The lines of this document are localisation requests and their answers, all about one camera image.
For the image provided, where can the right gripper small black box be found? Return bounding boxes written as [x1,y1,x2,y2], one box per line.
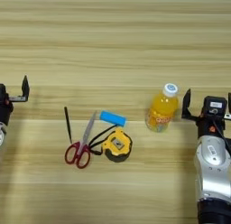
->
[201,96,228,117]

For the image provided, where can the black pen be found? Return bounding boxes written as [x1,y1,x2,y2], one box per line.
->
[63,106,73,145]

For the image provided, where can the yellow black tape measure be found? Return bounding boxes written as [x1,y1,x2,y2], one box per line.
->
[88,124,134,163]

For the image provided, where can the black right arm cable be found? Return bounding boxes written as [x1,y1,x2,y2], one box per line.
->
[210,118,231,156]

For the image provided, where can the blue eraser block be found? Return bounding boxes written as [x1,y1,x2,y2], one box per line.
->
[99,110,127,127]

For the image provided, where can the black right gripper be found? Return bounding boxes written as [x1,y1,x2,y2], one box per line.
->
[180,88,231,139]

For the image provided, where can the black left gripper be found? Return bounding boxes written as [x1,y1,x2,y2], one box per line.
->
[0,75,31,126]

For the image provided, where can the red handled scissors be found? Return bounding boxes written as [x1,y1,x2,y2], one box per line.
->
[64,110,97,170]

